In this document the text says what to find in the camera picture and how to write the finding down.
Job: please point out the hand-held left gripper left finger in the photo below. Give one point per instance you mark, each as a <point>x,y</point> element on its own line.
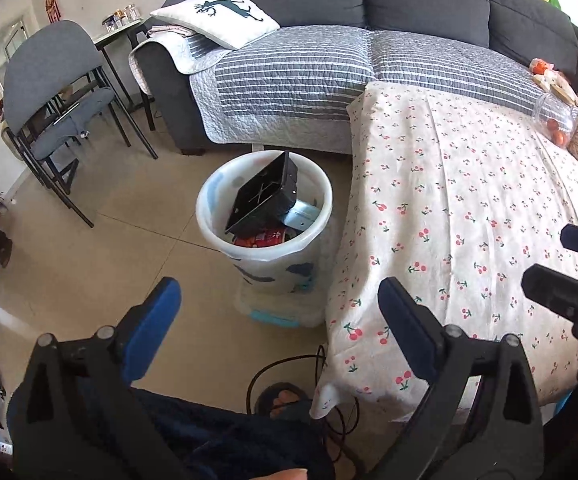
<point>149,330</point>

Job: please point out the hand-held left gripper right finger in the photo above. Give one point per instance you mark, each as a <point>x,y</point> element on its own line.
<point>409,330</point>

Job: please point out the white plastic trash bin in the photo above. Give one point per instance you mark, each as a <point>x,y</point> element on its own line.
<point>269,270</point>

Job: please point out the red snack packet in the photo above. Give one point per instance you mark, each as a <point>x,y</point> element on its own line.
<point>259,238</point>

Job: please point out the small drink carton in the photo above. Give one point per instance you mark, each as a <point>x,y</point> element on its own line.
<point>301,215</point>

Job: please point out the black plastic tray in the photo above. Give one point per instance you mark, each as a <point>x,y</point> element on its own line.
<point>264,190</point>

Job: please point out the tangerine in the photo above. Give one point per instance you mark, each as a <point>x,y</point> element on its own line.
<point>554,125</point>
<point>561,139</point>

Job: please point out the dark blue fleece clothing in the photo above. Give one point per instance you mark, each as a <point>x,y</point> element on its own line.
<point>219,440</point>

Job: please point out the dark slipper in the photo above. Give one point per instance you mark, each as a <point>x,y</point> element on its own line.
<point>301,405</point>

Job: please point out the person's foot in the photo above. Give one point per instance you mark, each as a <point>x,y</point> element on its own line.
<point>281,402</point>

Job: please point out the cherry print tablecloth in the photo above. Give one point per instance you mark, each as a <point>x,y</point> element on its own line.
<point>444,185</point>

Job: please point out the beige snack packet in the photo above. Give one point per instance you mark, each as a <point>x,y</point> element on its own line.
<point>561,89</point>

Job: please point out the orange white snack packet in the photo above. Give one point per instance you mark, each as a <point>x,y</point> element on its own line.
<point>541,66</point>

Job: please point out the person's bare knee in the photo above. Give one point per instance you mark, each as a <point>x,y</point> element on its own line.
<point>284,475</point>

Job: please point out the grey striped quilt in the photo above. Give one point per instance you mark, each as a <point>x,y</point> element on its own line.
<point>294,85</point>

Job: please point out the grey folding chair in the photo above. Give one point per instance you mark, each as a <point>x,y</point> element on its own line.
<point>44,70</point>

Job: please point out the dark grey sofa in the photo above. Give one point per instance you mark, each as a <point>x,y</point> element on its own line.
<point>419,0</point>

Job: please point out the black legged side table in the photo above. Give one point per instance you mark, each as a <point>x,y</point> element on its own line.
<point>114,36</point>

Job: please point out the folded pale cloth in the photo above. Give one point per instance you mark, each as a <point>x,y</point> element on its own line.
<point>169,31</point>

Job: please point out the small glass jar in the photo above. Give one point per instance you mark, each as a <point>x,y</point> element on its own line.
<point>119,17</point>
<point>109,22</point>
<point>131,14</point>

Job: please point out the white deer print pillow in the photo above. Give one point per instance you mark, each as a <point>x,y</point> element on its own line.
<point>219,20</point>

